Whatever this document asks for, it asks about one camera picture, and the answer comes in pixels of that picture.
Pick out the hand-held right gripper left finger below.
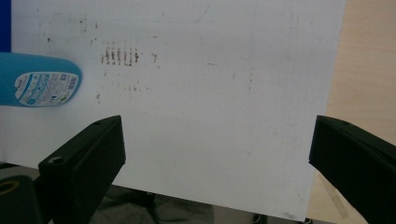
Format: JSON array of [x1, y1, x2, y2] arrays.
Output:
[[37, 115, 127, 224]]

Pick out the white stained board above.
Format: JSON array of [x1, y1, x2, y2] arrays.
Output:
[[0, 0, 347, 222]]

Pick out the blue bottle with white label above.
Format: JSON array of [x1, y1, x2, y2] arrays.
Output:
[[0, 51, 83, 108]]

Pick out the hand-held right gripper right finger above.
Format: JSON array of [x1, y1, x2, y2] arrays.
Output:
[[308, 115, 396, 224]]

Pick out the dark blue panel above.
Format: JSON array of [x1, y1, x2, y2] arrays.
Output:
[[0, 0, 12, 54]]

